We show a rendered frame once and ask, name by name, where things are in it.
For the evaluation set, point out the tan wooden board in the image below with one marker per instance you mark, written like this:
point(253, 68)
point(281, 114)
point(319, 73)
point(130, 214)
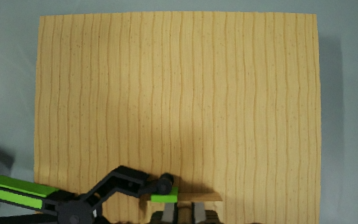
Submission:
point(225, 102)

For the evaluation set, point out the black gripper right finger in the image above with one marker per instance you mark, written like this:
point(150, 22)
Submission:
point(202, 216)

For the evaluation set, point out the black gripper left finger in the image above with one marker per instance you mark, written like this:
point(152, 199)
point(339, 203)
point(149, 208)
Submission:
point(170, 215)

